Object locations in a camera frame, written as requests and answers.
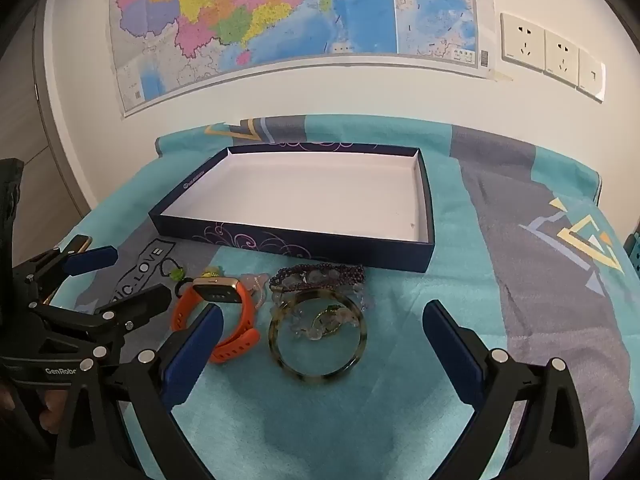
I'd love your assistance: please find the white wall socket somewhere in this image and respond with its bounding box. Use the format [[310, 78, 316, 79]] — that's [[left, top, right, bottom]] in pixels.
[[501, 12, 547, 73], [544, 30, 581, 86]]

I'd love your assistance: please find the navy blue shallow box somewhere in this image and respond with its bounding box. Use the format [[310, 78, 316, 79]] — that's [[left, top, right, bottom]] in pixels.
[[148, 144, 436, 273]]

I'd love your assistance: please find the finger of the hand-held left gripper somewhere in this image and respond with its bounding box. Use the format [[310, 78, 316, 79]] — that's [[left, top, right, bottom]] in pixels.
[[12, 246, 119, 287], [30, 284, 172, 356]]

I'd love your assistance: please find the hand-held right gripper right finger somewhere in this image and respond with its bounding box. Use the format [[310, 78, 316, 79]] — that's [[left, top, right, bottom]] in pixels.
[[422, 300, 591, 480]]

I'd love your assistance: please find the clear crystal bead bracelet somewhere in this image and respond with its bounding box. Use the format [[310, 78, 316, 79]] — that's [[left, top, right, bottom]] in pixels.
[[272, 270, 376, 343]]

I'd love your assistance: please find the tortoiseshell bangle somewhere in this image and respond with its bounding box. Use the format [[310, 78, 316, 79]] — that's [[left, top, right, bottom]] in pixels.
[[268, 291, 369, 387]]

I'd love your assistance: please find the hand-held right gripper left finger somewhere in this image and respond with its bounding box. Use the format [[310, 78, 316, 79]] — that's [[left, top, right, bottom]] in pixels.
[[52, 304, 224, 480]]

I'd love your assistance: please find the orange smartwatch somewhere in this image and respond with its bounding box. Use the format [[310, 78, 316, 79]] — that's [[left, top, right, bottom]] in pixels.
[[171, 274, 261, 364]]

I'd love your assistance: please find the purple bead bracelet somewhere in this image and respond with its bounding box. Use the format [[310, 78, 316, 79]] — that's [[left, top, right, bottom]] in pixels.
[[269, 263, 367, 293]]

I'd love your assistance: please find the pink translucent ring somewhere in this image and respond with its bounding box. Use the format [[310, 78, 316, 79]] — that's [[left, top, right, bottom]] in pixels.
[[240, 272, 271, 308]]

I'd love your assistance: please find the teal and grey printed blanket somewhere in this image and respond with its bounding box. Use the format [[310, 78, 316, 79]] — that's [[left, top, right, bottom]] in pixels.
[[50, 115, 636, 480]]

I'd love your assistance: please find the white wall switch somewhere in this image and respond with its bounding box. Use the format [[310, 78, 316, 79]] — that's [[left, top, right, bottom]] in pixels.
[[577, 47, 606, 103]]

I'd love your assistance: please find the blue perforated basket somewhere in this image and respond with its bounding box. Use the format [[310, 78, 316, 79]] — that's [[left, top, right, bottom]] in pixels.
[[622, 232, 640, 281]]

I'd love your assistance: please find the black phone with gold edge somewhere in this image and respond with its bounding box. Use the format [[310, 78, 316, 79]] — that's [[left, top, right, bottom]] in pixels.
[[62, 234, 94, 256]]

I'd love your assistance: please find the person's left hand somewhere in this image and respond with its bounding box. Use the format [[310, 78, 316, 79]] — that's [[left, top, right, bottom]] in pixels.
[[37, 389, 68, 433]]

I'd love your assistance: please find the colourful wall map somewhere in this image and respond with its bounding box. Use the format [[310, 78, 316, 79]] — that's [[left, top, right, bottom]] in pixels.
[[109, 0, 493, 118]]

